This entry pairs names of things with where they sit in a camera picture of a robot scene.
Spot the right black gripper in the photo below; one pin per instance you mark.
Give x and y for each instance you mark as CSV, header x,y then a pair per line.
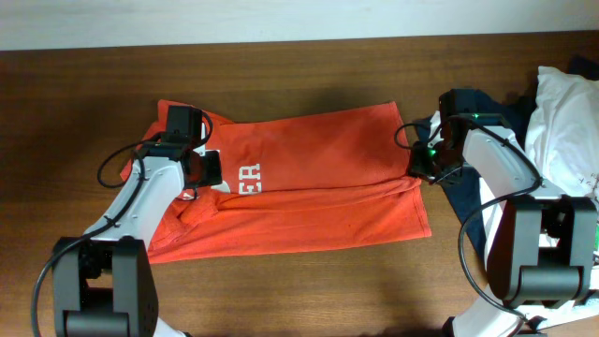
x,y
416,163

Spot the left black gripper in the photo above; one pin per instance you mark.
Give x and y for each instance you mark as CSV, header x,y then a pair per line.
x,y
212,174

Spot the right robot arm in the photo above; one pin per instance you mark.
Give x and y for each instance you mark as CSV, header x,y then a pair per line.
x,y
539,242

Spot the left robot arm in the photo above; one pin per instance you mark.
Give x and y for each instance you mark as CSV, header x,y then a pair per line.
x,y
102,281

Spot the navy blue garment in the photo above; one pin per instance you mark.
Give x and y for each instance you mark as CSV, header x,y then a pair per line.
x,y
464,195

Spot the white printed t-shirt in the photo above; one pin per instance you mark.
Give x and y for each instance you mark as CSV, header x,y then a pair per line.
x,y
562,142

